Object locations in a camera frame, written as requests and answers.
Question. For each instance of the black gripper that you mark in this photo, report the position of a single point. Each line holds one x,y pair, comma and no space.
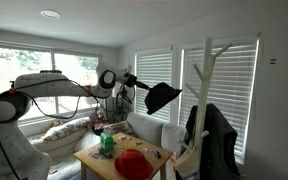
133,81

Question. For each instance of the black hat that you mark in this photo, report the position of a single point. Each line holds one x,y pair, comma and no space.
160,96

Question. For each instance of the orange sequin hat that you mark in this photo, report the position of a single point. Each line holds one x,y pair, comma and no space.
134,165

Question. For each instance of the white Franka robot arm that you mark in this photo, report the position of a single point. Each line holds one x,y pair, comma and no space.
40,85

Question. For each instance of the white wooden coat rack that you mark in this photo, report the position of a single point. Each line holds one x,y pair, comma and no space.
205,83

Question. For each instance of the narrow white window blind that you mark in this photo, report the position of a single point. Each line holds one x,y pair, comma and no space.
154,73

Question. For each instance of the grey sofa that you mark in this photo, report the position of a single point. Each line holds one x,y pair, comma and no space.
147,126

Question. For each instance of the patterned red cushion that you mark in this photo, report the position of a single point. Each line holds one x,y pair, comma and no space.
117,127

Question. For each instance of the snowman sticker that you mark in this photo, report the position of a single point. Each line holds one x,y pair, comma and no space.
124,137

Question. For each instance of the small dark sticker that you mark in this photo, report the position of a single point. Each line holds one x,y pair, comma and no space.
139,144

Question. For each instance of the small white sticker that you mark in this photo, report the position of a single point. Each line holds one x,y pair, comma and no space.
147,150

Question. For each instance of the small grey sticker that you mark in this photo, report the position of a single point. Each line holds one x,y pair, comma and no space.
122,150

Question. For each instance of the small blue toy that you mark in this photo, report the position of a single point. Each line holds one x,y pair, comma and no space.
156,154

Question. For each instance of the wide white window blind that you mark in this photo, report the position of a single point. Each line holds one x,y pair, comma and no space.
227,100

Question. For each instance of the red teal christmas sticker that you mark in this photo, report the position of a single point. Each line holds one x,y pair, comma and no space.
94,155

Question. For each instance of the floral pillow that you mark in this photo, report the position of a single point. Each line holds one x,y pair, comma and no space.
67,128

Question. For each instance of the beige tote bag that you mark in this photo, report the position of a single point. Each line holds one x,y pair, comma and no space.
187,166

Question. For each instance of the dark grey jacket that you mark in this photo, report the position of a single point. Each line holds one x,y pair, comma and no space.
220,143

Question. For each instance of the round ceiling light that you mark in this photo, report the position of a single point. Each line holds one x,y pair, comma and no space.
50,14

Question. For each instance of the large glass window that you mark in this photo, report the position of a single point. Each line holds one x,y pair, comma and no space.
4,66

